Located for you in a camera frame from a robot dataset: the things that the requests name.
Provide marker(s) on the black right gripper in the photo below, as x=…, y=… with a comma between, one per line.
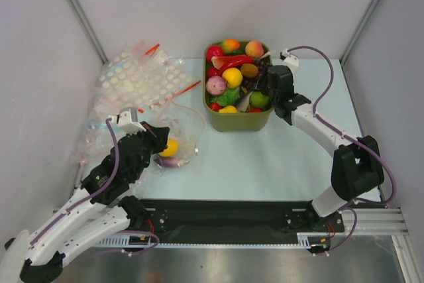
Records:
x=271, y=78

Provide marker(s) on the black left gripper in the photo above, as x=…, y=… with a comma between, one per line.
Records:
x=159, y=135

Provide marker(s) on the dark purple toy grapes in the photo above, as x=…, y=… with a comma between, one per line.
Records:
x=253, y=83

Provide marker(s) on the purple toy eggplant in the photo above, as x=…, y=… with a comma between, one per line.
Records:
x=170, y=162

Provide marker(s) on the yellow toy lemon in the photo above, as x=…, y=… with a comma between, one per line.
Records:
x=171, y=149

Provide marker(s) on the clear zip top bag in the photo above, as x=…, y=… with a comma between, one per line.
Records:
x=186, y=127

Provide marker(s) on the pink toy onion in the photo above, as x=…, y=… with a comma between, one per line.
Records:
x=216, y=86

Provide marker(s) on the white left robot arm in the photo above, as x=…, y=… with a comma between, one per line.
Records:
x=98, y=208

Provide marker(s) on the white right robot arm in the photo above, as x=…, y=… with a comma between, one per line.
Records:
x=356, y=167

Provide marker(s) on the pile of clear zip bags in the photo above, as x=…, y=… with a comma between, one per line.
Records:
x=95, y=141

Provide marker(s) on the dotted clear zip bag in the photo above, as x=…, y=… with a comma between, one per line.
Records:
x=144, y=77

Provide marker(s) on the green toy apple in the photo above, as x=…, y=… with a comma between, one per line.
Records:
x=258, y=100

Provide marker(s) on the brown toy kiwi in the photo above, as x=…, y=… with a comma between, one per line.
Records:
x=249, y=70

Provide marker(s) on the peach toy fruit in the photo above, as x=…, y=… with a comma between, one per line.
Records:
x=254, y=49

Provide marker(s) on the grey toy fish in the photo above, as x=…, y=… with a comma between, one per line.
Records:
x=243, y=102

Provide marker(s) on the yellow toy apple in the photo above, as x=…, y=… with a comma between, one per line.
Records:
x=233, y=77

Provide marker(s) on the olive green plastic bin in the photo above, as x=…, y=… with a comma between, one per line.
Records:
x=255, y=118

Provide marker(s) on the red toy chili pepper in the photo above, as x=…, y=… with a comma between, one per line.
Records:
x=236, y=61

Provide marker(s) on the yellow toy banana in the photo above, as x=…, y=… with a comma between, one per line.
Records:
x=228, y=109

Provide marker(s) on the orange green toy mango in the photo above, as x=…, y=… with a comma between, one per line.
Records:
x=229, y=45

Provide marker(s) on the toy watermelon slice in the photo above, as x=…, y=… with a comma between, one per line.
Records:
x=219, y=61

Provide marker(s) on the red toy tomato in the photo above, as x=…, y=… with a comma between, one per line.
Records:
x=215, y=106

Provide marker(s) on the red toy apple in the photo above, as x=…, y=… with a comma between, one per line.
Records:
x=214, y=51

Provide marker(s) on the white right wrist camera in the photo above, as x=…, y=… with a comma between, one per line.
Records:
x=289, y=60

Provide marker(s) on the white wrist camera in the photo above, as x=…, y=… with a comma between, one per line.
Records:
x=127, y=121
x=289, y=60

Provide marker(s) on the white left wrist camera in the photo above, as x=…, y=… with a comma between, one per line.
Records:
x=127, y=121

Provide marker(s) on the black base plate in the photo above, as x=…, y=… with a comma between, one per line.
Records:
x=174, y=217

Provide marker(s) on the white slotted cable duct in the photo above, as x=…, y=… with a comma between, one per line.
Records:
x=281, y=241

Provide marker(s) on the right aluminium corner post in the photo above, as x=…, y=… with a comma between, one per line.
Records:
x=364, y=21

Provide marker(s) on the aluminium corner post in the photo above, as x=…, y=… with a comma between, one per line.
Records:
x=87, y=29
x=364, y=21

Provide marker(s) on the aluminium frame rail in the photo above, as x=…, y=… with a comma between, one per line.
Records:
x=380, y=222

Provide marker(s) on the left aluminium corner post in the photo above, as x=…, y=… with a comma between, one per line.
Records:
x=87, y=29

